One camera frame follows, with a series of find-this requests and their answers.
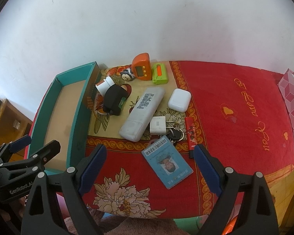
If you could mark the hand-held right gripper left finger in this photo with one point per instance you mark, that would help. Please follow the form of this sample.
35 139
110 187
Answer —
93 169

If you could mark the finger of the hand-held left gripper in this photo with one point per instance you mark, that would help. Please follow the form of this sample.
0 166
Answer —
45 153
20 142

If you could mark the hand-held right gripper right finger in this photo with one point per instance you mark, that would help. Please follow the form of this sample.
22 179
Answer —
207 169

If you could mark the blue id card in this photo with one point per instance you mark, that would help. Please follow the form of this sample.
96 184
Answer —
166 161

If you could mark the bunch of keys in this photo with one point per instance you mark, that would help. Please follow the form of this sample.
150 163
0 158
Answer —
176 134

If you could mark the teal cardboard box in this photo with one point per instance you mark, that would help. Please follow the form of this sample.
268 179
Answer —
76 117

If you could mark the white charger plug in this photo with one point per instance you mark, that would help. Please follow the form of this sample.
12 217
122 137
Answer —
158 126

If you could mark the white earbuds case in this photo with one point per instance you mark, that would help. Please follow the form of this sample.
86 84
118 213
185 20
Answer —
179 100

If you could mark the white remote control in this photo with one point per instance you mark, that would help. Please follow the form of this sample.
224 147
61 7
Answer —
143 112

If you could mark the white pill bottle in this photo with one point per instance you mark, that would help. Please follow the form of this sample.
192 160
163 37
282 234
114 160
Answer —
103 85

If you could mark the monkey figurine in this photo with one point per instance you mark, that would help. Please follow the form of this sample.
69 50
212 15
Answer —
128 74

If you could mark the orange digital timer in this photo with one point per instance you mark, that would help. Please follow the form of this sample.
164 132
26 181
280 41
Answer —
141 64

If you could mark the small clear packet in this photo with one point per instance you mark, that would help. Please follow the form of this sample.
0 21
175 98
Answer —
16 123

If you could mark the wooden shelf unit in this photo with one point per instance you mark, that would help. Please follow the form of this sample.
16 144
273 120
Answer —
5 120

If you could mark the red lighter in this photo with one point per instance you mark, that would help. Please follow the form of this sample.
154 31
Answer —
190 134

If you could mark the red printed blanket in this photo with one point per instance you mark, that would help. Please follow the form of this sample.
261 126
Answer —
235 127

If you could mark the pink fuzzy cloth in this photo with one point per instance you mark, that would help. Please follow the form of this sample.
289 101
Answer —
117 226

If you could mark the pink patterned gift bag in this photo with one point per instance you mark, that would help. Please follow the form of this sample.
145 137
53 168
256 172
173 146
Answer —
292 102

